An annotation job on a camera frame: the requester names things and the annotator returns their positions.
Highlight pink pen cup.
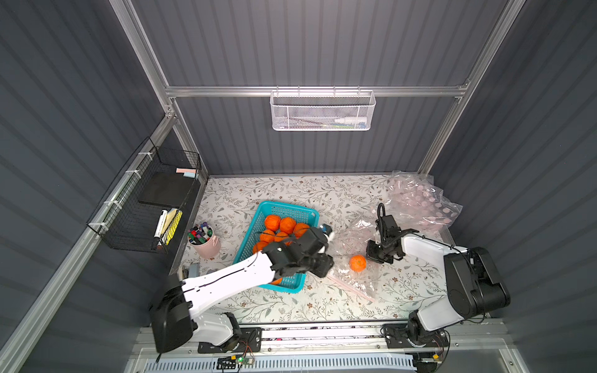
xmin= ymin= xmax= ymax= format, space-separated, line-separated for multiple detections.
xmin=187 ymin=222 xmax=221 ymax=260

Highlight white pen in mesh basket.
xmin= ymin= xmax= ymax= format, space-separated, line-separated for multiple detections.
xmin=332 ymin=117 xmax=370 ymax=131

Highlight white wire mesh basket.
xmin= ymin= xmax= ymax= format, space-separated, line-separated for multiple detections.
xmin=270 ymin=90 xmax=376 ymax=131

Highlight aluminium linear rail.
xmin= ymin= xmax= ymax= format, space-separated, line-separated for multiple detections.
xmin=125 ymin=319 xmax=509 ymax=360

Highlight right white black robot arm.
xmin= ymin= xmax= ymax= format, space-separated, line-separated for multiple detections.
xmin=366 ymin=203 xmax=511 ymax=343

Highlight pink sticky notes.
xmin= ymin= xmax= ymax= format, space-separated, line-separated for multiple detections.
xmin=176 ymin=168 xmax=197 ymax=179

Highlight white marker in basket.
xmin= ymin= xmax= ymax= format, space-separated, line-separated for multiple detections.
xmin=154 ymin=210 xmax=168 ymax=242

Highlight black wire wall basket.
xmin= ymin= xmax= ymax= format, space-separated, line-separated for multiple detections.
xmin=88 ymin=138 xmax=202 ymax=254

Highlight clear zip-top bag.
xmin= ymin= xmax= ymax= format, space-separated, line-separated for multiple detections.
xmin=326 ymin=214 xmax=389 ymax=301
xmin=386 ymin=172 xmax=463 ymax=231

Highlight teal plastic basket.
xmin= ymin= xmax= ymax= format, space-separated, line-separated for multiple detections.
xmin=232 ymin=200 xmax=320 ymax=295

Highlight black notebook in basket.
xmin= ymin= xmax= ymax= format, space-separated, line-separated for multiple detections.
xmin=138 ymin=173 xmax=195 ymax=208

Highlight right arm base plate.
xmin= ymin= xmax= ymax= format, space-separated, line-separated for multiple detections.
xmin=380 ymin=323 xmax=449 ymax=351

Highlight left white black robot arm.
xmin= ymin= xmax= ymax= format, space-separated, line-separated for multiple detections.
xmin=149 ymin=225 xmax=334 ymax=354

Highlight yellow marker in basket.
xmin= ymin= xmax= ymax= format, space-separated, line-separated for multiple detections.
xmin=160 ymin=208 xmax=183 ymax=246

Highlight green led circuit board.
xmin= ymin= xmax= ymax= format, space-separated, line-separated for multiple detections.
xmin=215 ymin=355 xmax=255 ymax=371

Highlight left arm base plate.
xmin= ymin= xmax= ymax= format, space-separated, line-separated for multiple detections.
xmin=197 ymin=327 xmax=263 ymax=354

